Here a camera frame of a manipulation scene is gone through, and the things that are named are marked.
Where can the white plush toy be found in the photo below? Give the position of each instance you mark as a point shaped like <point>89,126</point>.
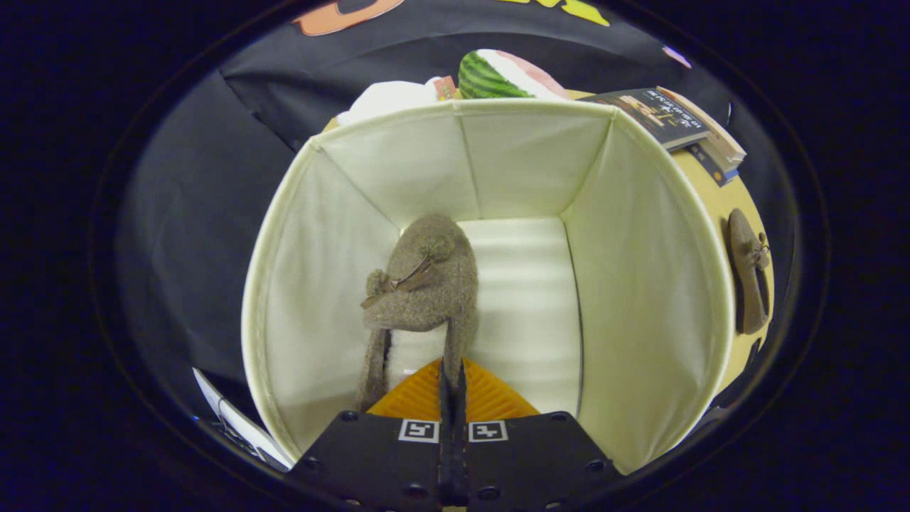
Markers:
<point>387,96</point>

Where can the watermelon slice plush toy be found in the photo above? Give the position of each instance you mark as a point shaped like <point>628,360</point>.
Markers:
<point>483,78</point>

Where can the brown slipper shoe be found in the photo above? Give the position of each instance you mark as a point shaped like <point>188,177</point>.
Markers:
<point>426,284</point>
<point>745,284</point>

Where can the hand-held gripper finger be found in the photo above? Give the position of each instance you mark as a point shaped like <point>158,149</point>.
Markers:
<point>447,455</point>
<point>462,455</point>

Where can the grey fabric storage box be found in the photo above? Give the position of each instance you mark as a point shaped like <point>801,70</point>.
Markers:
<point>640,284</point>

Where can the blue book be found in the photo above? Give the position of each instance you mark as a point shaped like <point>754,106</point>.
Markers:
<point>714,169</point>

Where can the white paper sheet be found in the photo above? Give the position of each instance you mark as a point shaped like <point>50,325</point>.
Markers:
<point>234,419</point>

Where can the black book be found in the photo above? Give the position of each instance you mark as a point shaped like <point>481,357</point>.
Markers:
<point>654,114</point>

